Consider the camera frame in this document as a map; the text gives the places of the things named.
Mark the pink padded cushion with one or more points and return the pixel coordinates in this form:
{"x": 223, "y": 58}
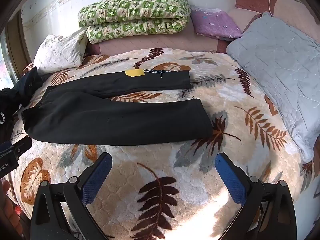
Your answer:
{"x": 292, "y": 10}

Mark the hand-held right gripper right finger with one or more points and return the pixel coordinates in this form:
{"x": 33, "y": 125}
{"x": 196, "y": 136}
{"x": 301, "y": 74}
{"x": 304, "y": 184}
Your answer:
{"x": 230, "y": 180}

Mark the black pants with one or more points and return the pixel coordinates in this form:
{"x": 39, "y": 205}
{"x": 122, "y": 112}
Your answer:
{"x": 112, "y": 120}

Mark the green patterned folded quilt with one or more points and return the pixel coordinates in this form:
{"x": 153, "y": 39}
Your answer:
{"x": 132, "y": 10}

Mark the person's left hand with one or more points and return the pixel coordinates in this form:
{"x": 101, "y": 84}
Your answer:
{"x": 6, "y": 200}

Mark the leaf print fleece blanket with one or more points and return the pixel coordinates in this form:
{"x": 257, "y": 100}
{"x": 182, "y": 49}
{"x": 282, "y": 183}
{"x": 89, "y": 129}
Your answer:
{"x": 160, "y": 160}

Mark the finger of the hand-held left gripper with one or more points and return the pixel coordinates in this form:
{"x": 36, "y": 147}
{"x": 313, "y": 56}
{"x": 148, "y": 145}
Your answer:
{"x": 22, "y": 147}

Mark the white patterned pillow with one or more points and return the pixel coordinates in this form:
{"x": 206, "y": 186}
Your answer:
{"x": 60, "y": 50}

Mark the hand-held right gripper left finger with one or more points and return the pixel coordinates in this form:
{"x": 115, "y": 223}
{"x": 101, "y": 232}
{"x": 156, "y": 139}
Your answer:
{"x": 97, "y": 178}

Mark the pink quilted bed sheet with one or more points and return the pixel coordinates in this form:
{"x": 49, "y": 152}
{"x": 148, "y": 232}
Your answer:
{"x": 150, "y": 43}

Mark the grey quilted pillow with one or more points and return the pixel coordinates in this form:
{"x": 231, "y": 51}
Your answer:
{"x": 280, "y": 67}

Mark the dark navy cloth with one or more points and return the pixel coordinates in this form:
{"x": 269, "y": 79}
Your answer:
{"x": 28, "y": 82}

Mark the wooden window frame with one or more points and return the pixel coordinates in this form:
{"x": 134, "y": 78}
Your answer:
{"x": 15, "y": 45}

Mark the purple floral folded blanket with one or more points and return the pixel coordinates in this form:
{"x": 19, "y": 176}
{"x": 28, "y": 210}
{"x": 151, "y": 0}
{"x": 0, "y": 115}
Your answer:
{"x": 215, "y": 23}

